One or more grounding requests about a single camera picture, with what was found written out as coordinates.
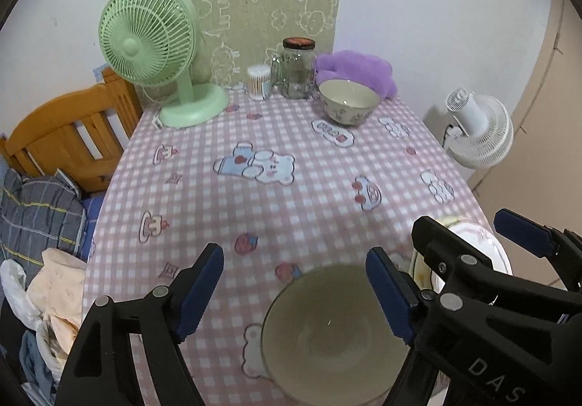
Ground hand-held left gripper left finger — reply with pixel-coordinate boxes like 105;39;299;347
55;243;224;406

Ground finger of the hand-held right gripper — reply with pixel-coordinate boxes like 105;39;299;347
411;216;496;298
493;208;582;264

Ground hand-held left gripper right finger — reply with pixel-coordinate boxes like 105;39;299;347
366;247;438;406

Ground small red flower plate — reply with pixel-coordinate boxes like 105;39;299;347
430;222;514;293

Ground blue floral ceramic bowl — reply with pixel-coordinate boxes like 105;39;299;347
318;79;382;126
261;265;415;406

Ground pink checked tablecloth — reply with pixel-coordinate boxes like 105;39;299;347
84;85;492;406

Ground white clip fan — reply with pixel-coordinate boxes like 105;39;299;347
443;88;514;169

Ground cream cloth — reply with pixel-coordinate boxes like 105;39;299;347
27;249;87;352

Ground blue clothes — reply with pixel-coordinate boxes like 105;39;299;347
20;329;62;402

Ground grey plaid cloth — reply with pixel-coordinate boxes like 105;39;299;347
0;165;87;275

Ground white plastic bag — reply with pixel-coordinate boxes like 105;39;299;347
0;261;44;329

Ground purple plush cushion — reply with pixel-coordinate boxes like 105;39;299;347
315;50;398;99

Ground cotton swab container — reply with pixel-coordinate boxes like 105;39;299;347
247;65;274;101

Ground glass jar dark lid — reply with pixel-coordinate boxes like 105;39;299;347
279;38;316;100

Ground clear glass mug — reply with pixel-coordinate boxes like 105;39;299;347
270;55;292;91

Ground green desk fan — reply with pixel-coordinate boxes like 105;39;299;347
99;0;229;129

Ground green cartoon wall mat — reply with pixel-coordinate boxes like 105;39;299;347
184;0;342;91

